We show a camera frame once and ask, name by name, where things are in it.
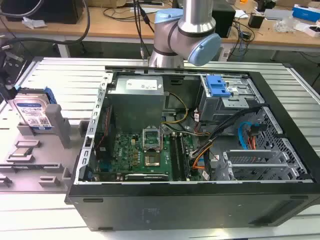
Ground green motherboard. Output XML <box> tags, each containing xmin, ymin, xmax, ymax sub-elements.
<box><xmin>96</xmin><ymin>129</ymin><xmax>201</xmax><ymax>182</ymax></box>

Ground black cable silver plug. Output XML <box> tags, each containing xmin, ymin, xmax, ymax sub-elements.
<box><xmin>133</xmin><ymin>0</ymin><xmax>155</xmax><ymax>60</ymax></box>

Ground blue plastic bay latch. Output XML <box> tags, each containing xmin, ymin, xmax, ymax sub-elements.
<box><xmin>206</xmin><ymin>75</ymin><xmax>231</xmax><ymax>98</ymax></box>

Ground black upright box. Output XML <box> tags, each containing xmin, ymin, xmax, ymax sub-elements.
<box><xmin>211</xmin><ymin>4</ymin><xmax>237</xmax><ymax>39</ymax></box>

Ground hard disk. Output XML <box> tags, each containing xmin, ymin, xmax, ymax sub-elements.
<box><xmin>12</xmin><ymin>86</ymin><xmax>59</xmax><ymax>133</ymax></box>

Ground large black box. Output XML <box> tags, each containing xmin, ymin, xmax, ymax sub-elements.
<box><xmin>0</xmin><ymin>0</ymin><xmax>85</xmax><ymax>25</ymax></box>

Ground thick grey cable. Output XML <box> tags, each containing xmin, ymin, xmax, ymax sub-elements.
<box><xmin>0</xmin><ymin>0</ymin><xmax>91</xmax><ymax>47</ymax></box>

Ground yellow wire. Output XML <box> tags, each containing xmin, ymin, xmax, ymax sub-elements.
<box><xmin>161</xmin><ymin>91</ymin><xmax>190</xmax><ymax>125</ymax></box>

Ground black graphics card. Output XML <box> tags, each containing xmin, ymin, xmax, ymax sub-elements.
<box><xmin>124</xmin><ymin>173</ymin><xmax>170</xmax><ymax>182</ymax></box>

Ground black case fan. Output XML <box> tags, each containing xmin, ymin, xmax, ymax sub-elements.
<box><xmin>94</xmin><ymin>104</ymin><xmax>116</xmax><ymax>161</ymax></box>

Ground small black box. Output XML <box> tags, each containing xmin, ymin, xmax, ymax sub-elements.
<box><xmin>248</xmin><ymin>13</ymin><xmax>265</xmax><ymax>29</ymax></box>

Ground grey metal disk bay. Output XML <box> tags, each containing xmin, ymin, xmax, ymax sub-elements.
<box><xmin>198</xmin><ymin>74</ymin><xmax>265</xmax><ymax>124</ymax></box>

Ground wooden workbench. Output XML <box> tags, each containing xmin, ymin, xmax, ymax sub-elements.
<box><xmin>0</xmin><ymin>0</ymin><xmax>320</xmax><ymax>61</ymax></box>

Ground metal expansion slot brackets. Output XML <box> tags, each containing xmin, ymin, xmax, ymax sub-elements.
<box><xmin>214</xmin><ymin>149</ymin><xmax>310</xmax><ymax>181</ymax></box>

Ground blue cardboard box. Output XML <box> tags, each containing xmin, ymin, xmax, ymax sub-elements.
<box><xmin>292</xmin><ymin>3</ymin><xmax>320</xmax><ymax>20</ymax></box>

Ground clear plastic bags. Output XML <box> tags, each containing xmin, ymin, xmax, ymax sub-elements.
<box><xmin>274</xmin><ymin>17</ymin><xmax>300</xmax><ymax>33</ymax></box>

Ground CPU socket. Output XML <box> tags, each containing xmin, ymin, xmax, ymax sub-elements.
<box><xmin>143</xmin><ymin>152</ymin><xmax>161</xmax><ymax>168</ymax></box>

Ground silver CPU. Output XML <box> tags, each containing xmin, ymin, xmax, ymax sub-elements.
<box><xmin>14</xmin><ymin>147</ymin><xmax>34</xmax><ymax>157</ymax></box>

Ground orange wire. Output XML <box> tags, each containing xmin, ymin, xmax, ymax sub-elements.
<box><xmin>246</xmin><ymin>133</ymin><xmax>256</xmax><ymax>150</ymax></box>

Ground metal socket cover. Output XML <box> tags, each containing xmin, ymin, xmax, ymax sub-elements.
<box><xmin>141</xmin><ymin>127</ymin><xmax>164</xmax><ymax>153</ymax></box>

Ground black cable bundle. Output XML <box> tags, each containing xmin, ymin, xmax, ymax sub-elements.
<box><xmin>191</xmin><ymin>106</ymin><xmax>260</xmax><ymax>161</ymax></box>

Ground blue flat wire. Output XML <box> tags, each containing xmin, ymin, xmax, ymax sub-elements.
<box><xmin>238</xmin><ymin>121</ymin><xmax>261</xmax><ymax>151</ymax></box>

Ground white tray black insert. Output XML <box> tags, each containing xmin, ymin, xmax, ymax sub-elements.
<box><xmin>303</xmin><ymin>24</ymin><xmax>320</xmax><ymax>38</ymax></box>

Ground flat grey box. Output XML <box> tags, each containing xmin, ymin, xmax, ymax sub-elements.
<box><xmin>264</xmin><ymin>8</ymin><xmax>294</xmax><ymax>21</ymax></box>

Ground grey parts rack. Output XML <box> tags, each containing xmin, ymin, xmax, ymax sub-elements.
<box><xmin>0</xmin><ymin>99</ymin><xmax>91</xmax><ymax>195</ymax></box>

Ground grey power supply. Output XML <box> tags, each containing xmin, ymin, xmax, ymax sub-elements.
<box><xmin>107</xmin><ymin>75</ymin><xmax>167</xmax><ymax>131</ymax></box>

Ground brown cardboard box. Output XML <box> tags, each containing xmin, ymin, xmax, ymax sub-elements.
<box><xmin>87</xmin><ymin>0</ymin><xmax>128</xmax><ymax>8</ymax></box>

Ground black RAM slot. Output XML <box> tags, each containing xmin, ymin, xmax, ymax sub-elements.
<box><xmin>170</xmin><ymin>133</ymin><xmax>181</xmax><ymax>181</ymax></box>

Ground black PC case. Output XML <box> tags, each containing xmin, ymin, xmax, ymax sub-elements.
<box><xmin>64</xmin><ymin>65</ymin><xmax>320</xmax><ymax>232</ymax></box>

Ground RAM stick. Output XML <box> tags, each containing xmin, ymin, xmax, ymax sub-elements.
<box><xmin>178</xmin><ymin>133</ymin><xmax>192</xmax><ymax>181</ymax></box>

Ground crumpled white paper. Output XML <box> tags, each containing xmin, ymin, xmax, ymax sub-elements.
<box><xmin>21</xmin><ymin>16</ymin><xmax>48</xmax><ymax>30</ymax></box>

